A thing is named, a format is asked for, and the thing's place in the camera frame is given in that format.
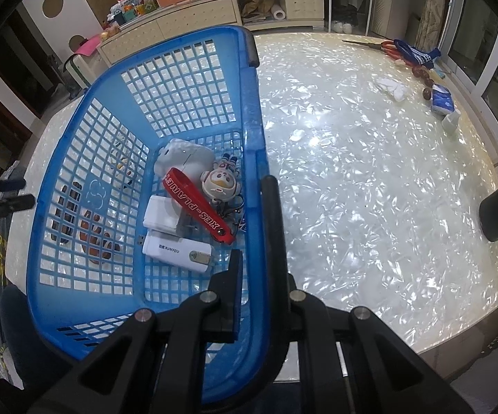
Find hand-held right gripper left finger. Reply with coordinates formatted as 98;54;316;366
29;250;244;414

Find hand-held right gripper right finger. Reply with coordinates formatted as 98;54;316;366
260;175;475;414

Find astronaut figure keychain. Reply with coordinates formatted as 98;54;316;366
199;154;248;234

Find white usb dongle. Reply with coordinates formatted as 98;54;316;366
140;230;213;273

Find red wrist strap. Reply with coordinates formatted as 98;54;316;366
163;167;237;245

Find blue plastic basket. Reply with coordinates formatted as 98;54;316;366
27;25;295;404

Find white power adapter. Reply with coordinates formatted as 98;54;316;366
143;195;183;234

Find white earbuds case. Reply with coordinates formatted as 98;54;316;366
153;138;215;183

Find red and brown object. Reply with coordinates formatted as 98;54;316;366
57;183;123;265

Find white suitcase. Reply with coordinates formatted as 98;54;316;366
61;52;96;89

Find pink paper sheet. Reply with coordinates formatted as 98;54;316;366
75;34;103;57

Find white panel with round holes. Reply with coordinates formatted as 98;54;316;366
21;0;105;59

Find white crumpled tissue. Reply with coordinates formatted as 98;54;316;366
374;77;410;102

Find small white bottle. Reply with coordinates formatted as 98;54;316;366
442;110;461;137

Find blue tissue pack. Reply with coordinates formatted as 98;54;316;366
431;87;454;116

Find cluster of brown nuts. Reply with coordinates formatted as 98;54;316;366
411;66;434;102

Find blue striped sock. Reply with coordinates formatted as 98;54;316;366
393;39;443;70

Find cream sideboard cabinet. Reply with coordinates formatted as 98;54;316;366
96;0;326;67

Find red handled scissors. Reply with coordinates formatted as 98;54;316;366
342;39;418;67

